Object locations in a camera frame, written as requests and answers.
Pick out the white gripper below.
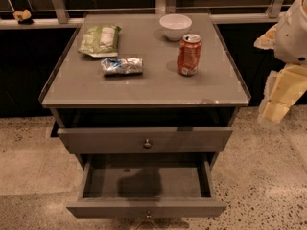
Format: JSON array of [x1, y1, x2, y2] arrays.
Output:
[[253, 0, 307, 123]]

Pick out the grey drawer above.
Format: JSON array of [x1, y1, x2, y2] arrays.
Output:
[[58, 126, 232, 154], [67, 153, 226, 219]]

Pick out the grey drawer cabinet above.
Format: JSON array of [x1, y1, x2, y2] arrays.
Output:
[[38, 12, 252, 203]]

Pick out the grey top drawer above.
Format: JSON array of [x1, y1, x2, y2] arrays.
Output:
[[58, 126, 232, 154]]

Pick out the metal window railing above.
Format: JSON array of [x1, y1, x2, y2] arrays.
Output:
[[0, 0, 295, 30]]

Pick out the orange soda can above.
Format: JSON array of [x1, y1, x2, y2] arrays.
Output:
[[177, 34, 202, 76]]

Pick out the white ceramic bowl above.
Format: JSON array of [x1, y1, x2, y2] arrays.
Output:
[[159, 13, 192, 41]]

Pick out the blue silver snack bag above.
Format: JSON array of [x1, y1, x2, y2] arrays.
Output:
[[101, 57, 143, 76]]

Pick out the green chip bag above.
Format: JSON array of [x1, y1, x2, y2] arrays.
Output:
[[79, 25, 121, 58]]

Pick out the yellow sponge on ledge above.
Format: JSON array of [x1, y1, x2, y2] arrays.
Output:
[[13, 9, 33, 24]]

